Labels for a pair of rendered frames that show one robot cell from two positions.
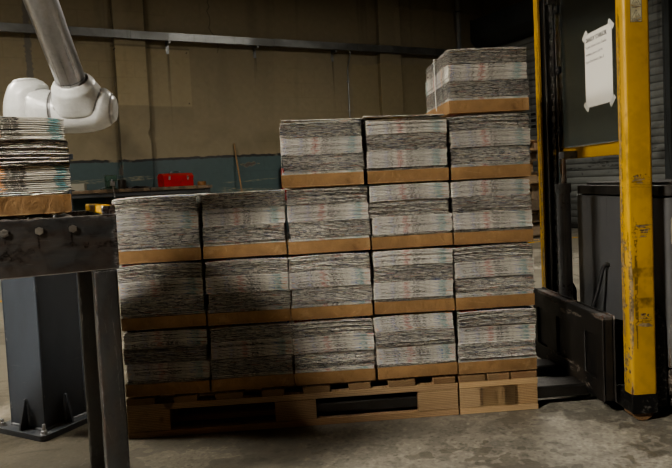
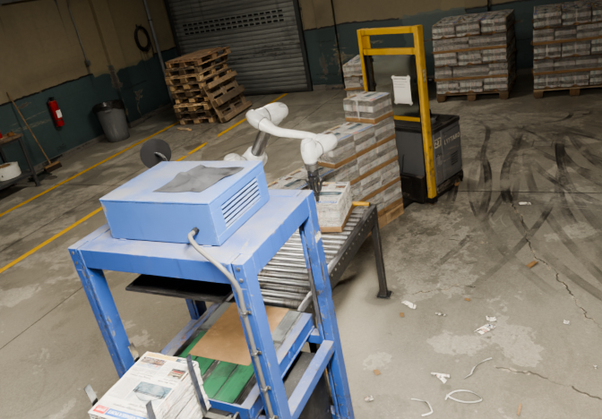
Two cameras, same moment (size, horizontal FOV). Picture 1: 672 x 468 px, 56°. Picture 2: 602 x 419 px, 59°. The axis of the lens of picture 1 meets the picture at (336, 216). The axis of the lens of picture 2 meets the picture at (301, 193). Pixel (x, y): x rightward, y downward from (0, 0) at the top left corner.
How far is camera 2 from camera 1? 366 cm
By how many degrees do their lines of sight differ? 39
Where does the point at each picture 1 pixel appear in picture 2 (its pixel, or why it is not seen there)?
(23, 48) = not seen: outside the picture
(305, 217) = (341, 176)
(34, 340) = not seen: hidden behind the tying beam
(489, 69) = (382, 104)
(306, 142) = (339, 149)
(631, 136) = (426, 119)
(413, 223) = (369, 166)
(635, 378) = (432, 192)
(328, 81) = (58, 21)
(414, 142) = (366, 137)
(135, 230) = not seen: hidden behind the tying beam
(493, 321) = (391, 190)
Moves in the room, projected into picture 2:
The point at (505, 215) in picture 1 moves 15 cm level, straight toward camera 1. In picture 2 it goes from (391, 153) to (399, 157)
